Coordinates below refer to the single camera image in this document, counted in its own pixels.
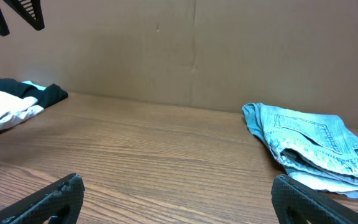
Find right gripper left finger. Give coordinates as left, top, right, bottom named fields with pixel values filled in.
left=0, top=173, right=85, bottom=224

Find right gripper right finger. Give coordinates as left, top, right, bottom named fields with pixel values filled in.
left=271, top=174, right=358, bottom=224

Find light blue denim shorts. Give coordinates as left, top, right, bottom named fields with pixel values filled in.
left=242, top=103, right=358, bottom=198

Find light blue garment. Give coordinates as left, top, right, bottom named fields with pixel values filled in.
left=22, top=80, right=46, bottom=91

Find black garment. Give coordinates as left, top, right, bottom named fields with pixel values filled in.
left=0, top=78, right=68, bottom=108

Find beige shorts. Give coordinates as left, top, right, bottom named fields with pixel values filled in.
left=0, top=91, right=44, bottom=131

